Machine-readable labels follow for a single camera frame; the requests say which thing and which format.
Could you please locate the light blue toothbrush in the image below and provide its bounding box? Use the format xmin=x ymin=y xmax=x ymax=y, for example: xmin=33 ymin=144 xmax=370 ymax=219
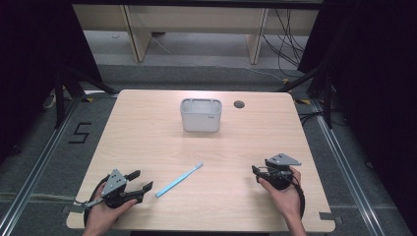
xmin=154 ymin=160 xmax=205 ymax=199

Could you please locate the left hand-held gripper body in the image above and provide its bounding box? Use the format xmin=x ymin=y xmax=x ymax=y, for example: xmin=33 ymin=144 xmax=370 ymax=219
xmin=86 ymin=168 xmax=146 ymax=209

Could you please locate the black metal stand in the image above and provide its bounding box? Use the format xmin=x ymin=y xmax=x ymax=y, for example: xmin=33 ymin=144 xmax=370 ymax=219
xmin=276 ymin=64 xmax=334 ymax=130
xmin=53 ymin=64 xmax=120 ymax=130

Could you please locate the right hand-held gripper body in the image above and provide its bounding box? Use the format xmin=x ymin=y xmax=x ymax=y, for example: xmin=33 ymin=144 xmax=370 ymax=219
xmin=256 ymin=152 xmax=303 ymax=192

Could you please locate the light wooden desk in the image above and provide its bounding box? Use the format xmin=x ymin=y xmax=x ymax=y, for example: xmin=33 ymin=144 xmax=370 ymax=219
xmin=72 ymin=4 xmax=321 ymax=66

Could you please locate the aluminium floor rail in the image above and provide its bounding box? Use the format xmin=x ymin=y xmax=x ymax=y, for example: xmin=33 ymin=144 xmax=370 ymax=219
xmin=0 ymin=96 xmax=83 ymax=234
xmin=309 ymin=99 xmax=387 ymax=236

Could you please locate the person's right hand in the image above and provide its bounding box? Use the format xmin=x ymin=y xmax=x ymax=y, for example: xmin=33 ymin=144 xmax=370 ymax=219
xmin=257 ymin=165 xmax=303 ymax=221

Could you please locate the bundle of black cables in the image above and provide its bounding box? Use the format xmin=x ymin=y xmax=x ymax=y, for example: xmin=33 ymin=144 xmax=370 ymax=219
xmin=261 ymin=8 xmax=310 ymax=79

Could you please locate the grey plastic holder box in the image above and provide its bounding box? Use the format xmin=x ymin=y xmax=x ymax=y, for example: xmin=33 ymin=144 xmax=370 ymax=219
xmin=179 ymin=97 xmax=223 ymax=134

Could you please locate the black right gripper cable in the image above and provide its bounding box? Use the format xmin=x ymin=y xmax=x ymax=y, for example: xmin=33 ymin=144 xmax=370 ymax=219
xmin=289 ymin=175 xmax=307 ymax=220

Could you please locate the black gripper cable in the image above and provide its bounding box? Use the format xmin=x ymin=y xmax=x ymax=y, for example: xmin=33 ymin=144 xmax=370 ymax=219
xmin=83 ymin=174 xmax=111 ymax=228
xmin=289 ymin=175 xmax=307 ymax=220

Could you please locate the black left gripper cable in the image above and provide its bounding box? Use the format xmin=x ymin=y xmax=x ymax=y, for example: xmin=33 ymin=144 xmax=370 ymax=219
xmin=83 ymin=174 xmax=111 ymax=228

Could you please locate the person's left hand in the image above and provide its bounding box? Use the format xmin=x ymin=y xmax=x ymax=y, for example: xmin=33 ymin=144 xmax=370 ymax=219
xmin=84 ymin=182 xmax=139 ymax=232

